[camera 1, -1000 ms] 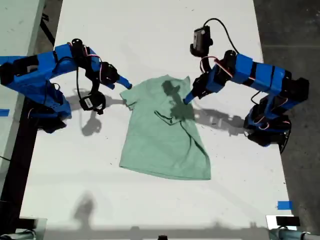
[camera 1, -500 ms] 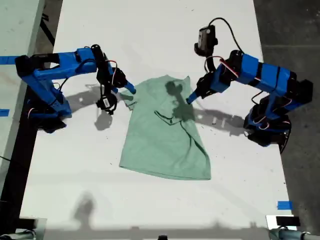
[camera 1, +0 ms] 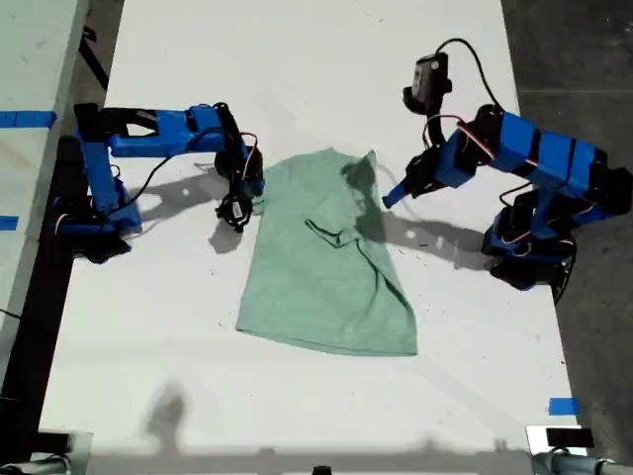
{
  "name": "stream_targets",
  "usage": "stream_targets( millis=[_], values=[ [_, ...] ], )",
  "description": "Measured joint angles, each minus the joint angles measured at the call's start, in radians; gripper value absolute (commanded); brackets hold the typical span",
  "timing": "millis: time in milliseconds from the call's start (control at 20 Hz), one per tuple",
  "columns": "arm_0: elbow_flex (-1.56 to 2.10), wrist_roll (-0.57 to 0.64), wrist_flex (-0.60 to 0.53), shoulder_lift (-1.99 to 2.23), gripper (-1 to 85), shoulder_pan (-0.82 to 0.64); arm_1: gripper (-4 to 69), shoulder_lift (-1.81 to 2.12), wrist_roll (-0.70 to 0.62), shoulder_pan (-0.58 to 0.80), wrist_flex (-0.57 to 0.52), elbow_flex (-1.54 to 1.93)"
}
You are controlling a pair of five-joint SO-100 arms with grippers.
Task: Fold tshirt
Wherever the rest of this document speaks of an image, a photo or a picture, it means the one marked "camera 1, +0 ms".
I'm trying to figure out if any pale green T-shirt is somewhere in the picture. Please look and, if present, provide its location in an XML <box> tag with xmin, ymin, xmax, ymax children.
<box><xmin>234</xmin><ymin>146</ymin><xmax>420</xmax><ymax>358</ymax></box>

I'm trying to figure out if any long blue tape strip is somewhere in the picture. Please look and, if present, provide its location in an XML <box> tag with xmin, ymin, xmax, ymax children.
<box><xmin>0</xmin><ymin>111</ymin><xmax>58</xmax><ymax>129</ymax></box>

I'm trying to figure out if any square blue tape piece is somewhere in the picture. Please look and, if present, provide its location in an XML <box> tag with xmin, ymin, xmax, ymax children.
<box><xmin>548</xmin><ymin>397</ymin><xmax>580</xmax><ymax>417</ymax></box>

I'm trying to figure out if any small black box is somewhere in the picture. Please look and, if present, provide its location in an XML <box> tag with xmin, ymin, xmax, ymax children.
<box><xmin>546</xmin><ymin>427</ymin><xmax>594</xmax><ymax>449</ymax></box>
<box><xmin>37</xmin><ymin>430</ymin><xmax>70</xmax><ymax>452</ymax></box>

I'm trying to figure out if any grey tube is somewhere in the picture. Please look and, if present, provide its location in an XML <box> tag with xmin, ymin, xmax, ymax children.
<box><xmin>531</xmin><ymin>447</ymin><xmax>633</xmax><ymax>475</ymax></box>
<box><xmin>0</xmin><ymin>452</ymin><xmax>73</xmax><ymax>475</ymax></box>

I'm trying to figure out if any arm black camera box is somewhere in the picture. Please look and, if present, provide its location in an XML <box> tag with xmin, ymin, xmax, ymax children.
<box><xmin>401</xmin><ymin>51</ymin><xmax>454</xmax><ymax>115</ymax></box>
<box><xmin>215</xmin><ymin>192</ymin><xmax>253</xmax><ymax>233</ymax></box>

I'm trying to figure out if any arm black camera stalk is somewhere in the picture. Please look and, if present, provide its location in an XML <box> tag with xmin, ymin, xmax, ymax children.
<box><xmin>422</xmin><ymin>113</ymin><xmax>444</xmax><ymax>149</ymax></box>

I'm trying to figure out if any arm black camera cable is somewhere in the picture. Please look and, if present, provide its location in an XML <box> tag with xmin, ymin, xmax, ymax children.
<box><xmin>101</xmin><ymin>126</ymin><xmax>224</xmax><ymax>222</ymax></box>
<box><xmin>433</xmin><ymin>37</ymin><xmax>505</xmax><ymax>115</ymax></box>

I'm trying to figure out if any black strap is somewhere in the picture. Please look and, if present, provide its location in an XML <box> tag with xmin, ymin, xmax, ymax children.
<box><xmin>78</xmin><ymin>24</ymin><xmax>111</xmax><ymax>93</ymax></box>

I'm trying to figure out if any thin black base cable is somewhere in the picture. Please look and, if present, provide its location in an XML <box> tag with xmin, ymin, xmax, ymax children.
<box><xmin>552</xmin><ymin>254</ymin><xmax>579</xmax><ymax>307</ymax></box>

